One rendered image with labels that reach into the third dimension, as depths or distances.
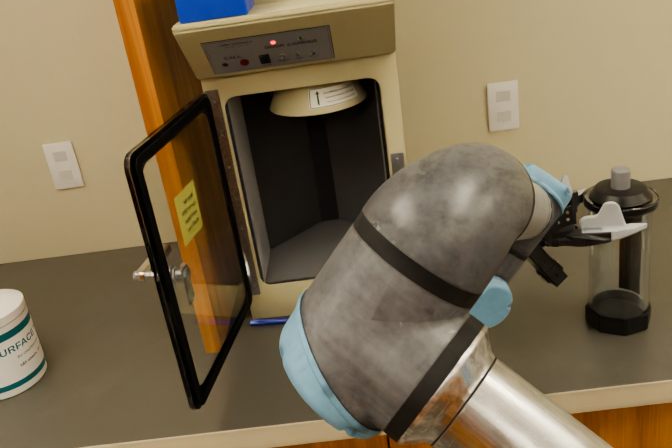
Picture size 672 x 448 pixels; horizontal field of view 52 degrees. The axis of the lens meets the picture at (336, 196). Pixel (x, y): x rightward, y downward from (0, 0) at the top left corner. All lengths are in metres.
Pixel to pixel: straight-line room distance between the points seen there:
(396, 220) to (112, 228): 1.34
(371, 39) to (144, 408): 0.69
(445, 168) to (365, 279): 0.10
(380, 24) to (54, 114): 0.92
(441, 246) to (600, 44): 1.22
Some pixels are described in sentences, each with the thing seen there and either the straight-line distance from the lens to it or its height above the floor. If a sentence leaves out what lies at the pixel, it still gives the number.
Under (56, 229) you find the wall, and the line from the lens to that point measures 1.85.
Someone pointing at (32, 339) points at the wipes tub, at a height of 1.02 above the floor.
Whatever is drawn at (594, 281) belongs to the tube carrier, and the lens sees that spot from 1.20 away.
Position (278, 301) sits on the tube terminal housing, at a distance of 1.31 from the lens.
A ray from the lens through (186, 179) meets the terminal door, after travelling 1.04.
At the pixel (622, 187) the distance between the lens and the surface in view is 1.14.
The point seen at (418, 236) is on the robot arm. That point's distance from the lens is 0.50.
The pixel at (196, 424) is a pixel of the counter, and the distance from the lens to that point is 1.14.
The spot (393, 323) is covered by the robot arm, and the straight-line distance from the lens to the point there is 0.52.
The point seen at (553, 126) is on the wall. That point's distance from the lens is 1.70.
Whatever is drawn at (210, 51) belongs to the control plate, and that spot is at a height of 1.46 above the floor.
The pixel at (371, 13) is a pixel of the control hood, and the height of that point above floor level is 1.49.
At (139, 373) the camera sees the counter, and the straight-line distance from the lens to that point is 1.29.
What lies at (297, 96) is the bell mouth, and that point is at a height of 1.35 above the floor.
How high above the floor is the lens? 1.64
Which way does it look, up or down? 23 degrees down
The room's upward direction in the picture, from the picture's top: 9 degrees counter-clockwise
